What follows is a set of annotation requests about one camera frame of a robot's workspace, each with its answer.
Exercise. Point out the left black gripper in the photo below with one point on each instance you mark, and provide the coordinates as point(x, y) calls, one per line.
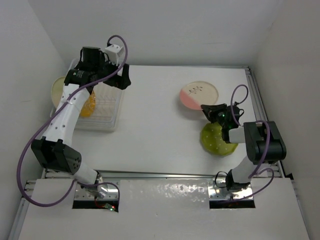
point(121, 82)

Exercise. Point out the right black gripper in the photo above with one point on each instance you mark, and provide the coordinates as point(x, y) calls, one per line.
point(210, 111)

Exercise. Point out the green dotted plate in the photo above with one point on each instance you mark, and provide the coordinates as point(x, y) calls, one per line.
point(212, 142)

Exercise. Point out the white pink floral plate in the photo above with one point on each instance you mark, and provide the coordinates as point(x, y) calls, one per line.
point(198, 93)

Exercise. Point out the orange dotted plate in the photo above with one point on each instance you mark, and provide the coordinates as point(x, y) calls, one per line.
point(89, 106)

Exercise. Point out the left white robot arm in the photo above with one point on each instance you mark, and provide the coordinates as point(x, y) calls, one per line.
point(54, 149)

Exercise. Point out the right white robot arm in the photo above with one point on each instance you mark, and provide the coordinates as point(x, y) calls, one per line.
point(262, 139)

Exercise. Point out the cream round plate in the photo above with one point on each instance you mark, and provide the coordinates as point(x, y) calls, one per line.
point(57, 90)

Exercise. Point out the white foreground cover board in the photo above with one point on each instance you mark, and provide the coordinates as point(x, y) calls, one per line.
point(171, 210)

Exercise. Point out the small green circuit board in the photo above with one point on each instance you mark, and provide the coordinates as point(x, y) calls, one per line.
point(104, 205)

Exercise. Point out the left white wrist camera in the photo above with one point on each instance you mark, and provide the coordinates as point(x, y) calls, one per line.
point(114, 53)

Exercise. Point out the white wire dish rack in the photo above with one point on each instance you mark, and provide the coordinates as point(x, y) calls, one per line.
point(108, 104)

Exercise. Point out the front aluminium frame rail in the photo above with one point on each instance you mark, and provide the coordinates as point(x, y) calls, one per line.
point(130, 174)

